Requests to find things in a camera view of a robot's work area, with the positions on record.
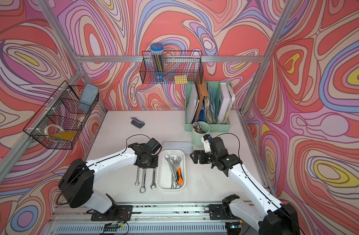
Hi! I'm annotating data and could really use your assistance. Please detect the blue pencil tube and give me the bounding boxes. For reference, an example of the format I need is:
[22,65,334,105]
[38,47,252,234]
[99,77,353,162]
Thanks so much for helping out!
[150,43,165,83]

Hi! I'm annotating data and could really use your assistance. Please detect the grey hole punch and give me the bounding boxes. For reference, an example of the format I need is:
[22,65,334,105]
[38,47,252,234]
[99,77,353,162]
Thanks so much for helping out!
[131,117,145,129]

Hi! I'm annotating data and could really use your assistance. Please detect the silver end wrench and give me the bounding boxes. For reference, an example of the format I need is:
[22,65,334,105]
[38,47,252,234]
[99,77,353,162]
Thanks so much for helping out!
[150,168,157,190]

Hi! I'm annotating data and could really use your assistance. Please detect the left wire basket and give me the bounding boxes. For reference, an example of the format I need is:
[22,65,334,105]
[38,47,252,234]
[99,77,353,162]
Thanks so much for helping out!
[23,81,99,150]

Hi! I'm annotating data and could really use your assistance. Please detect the small silver wrench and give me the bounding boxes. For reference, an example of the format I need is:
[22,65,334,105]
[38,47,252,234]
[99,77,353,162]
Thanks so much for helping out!
[134,167,140,186]

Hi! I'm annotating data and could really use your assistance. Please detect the white plastic storage box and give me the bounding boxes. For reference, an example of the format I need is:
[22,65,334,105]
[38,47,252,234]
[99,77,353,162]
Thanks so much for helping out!
[156,150,185,191]

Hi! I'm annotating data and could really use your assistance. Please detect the tape roll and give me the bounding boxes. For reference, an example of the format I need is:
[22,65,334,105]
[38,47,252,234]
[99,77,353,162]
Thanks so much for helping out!
[44,124,64,136]

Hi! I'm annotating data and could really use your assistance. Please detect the long silver combination wrench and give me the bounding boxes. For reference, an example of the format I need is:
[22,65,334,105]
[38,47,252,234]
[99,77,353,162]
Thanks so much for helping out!
[139,168,146,193]

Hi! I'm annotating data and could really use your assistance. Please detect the orange handled adjustable wrench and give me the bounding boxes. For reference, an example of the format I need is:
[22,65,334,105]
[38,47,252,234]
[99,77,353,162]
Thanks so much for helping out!
[173,156,184,188]

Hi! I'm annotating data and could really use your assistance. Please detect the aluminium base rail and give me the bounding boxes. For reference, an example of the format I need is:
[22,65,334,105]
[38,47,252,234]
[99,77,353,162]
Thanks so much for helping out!
[42,202,258,235]

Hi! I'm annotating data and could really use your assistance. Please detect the grey sponge block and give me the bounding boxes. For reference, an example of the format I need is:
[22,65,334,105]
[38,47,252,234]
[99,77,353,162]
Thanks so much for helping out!
[80,84,99,106]

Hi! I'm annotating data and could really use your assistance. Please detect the wire basket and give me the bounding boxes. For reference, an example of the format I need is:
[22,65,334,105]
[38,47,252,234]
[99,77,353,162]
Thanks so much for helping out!
[139,50,204,84]
[23,81,99,150]

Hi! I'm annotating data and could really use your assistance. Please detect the green pencil cup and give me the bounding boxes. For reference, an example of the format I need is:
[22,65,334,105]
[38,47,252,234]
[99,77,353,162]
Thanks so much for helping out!
[192,121,210,147]

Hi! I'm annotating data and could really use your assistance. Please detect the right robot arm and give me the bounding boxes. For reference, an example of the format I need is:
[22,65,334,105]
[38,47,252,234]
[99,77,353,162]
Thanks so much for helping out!
[190,134,301,235]

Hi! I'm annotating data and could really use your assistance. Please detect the green file organizer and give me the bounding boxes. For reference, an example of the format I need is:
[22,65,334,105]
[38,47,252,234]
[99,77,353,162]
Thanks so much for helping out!
[185,81,235,132]

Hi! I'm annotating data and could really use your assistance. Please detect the yellow sticky notes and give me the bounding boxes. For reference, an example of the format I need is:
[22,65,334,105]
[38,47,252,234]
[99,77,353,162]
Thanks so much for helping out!
[174,75,188,84]

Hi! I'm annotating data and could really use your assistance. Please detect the back wire basket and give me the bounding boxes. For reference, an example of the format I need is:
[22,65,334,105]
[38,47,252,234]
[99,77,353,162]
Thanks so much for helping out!
[139,50,204,84]

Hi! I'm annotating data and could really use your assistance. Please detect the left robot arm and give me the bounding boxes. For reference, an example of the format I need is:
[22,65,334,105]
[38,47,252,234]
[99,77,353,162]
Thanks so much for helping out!
[58,138,162,218]

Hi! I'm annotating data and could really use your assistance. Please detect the white rectangular lid box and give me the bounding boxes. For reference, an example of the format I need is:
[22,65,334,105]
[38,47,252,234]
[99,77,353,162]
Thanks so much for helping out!
[162,141,193,152]

